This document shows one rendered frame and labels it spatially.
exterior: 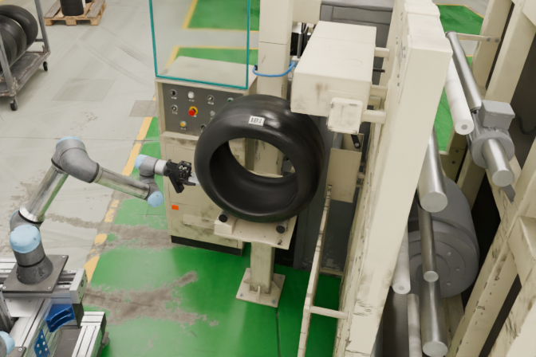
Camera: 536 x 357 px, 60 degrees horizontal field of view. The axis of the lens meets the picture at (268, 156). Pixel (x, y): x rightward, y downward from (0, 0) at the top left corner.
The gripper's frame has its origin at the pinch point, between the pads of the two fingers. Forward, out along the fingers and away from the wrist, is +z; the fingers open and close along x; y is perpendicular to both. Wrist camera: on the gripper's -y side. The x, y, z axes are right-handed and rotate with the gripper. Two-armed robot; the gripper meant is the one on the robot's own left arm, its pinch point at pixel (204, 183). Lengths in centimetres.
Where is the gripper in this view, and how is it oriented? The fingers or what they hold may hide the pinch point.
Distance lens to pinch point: 226.2
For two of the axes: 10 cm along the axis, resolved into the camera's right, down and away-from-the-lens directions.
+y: 1.7, -8.2, -5.5
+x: 2.2, -5.1, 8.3
